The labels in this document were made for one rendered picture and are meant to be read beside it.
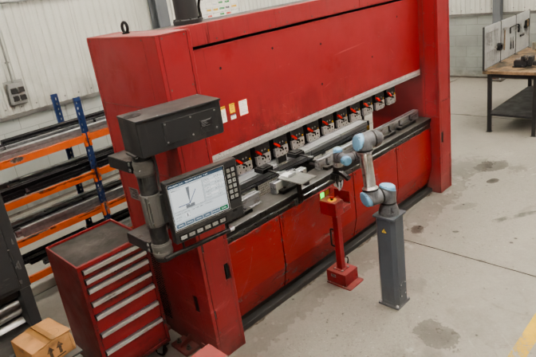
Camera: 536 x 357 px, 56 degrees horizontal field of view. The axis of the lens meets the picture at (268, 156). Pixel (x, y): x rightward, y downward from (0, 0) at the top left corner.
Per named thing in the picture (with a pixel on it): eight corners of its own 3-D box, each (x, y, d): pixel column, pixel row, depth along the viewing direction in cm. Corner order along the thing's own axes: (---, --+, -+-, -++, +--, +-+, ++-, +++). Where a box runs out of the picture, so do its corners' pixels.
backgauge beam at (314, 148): (197, 217, 388) (195, 205, 384) (186, 213, 398) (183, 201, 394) (369, 129, 534) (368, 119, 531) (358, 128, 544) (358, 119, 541)
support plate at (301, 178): (301, 185, 391) (301, 183, 391) (277, 178, 410) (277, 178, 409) (317, 177, 403) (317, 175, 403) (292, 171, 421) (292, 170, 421)
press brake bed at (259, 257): (237, 337, 385) (219, 241, 357) (219, 327, 399) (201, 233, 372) (432, 191, 576) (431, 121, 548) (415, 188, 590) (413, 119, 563)
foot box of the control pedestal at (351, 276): (350, 291, 421) (349, 279, 417) (326, 281, 438) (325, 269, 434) (364, 280, 434) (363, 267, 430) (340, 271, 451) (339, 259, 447)
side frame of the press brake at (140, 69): (220, 362, 362) (154, 35, 286) (155, 319, 421) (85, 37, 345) (246, 343, 378) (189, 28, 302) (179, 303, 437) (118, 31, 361)
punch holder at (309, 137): (309, 143, 427) (306, 123, 421) (301, 141, 432) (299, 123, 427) (320, 137, 436) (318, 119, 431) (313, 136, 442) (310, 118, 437)
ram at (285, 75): (197, 171, 348) (174, 54, 322) (190, 170, 354) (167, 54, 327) (419, 74, 539) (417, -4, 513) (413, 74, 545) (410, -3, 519)
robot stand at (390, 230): (410, 299, 401) (406, 210, 375) (398, 311, 389) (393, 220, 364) (390, 291, 413) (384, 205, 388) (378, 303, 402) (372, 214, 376)
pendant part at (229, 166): (177, 245, 273) (163, 184, 261) (167, 238, 282) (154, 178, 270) (245, 214, 297) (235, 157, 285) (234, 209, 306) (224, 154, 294)
